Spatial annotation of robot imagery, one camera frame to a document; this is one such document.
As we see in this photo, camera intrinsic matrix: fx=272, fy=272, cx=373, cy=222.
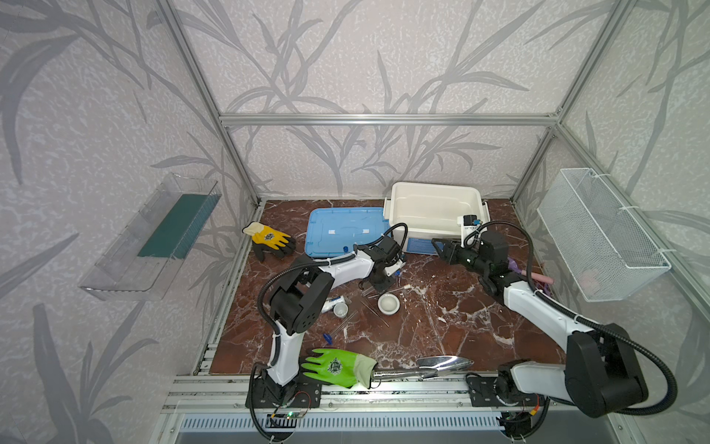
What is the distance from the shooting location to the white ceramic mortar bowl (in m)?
0.88

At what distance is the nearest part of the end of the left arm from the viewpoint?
0.71 metres

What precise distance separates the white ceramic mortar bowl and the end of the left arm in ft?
0.08
